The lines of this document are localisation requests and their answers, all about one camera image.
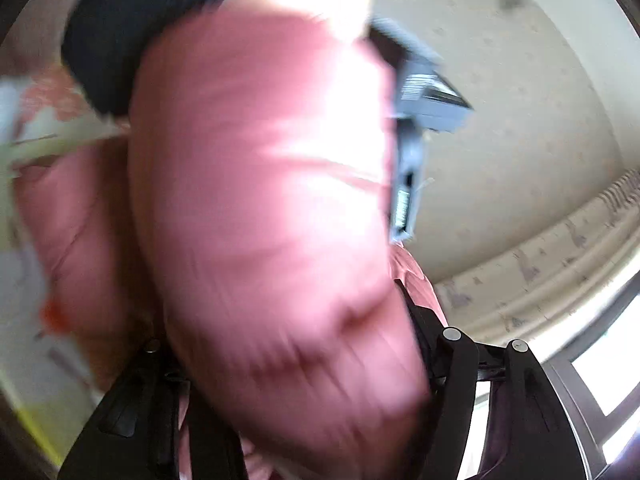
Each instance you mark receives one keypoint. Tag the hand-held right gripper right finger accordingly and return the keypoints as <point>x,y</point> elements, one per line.
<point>455,400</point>

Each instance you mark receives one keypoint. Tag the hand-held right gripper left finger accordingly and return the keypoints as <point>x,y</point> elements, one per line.
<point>125,410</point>

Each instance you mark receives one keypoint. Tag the floral bed sheet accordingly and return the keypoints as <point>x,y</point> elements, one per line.
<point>25,310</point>

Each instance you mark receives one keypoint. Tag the printed beige curtain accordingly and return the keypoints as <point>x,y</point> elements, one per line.
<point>540,270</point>

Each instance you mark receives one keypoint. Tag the dark cloth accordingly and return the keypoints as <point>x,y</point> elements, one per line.
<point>130,25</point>

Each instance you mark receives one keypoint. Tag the dark window frame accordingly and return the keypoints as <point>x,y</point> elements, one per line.
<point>575,400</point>

